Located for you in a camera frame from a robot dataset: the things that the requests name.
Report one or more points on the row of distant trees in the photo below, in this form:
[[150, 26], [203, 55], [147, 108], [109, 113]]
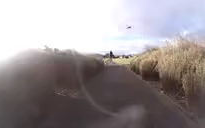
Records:
[[115, 55]]

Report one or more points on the green grass field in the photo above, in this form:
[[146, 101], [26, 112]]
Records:
[[122, 61]]

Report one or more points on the dark asphalt path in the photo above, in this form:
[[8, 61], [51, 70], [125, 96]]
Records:
[[120, 90]]

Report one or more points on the dark bushy bank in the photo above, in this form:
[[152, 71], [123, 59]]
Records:
[[33, 83]]

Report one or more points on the tall dry reed grass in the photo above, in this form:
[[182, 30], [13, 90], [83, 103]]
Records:
[[183, 66]]

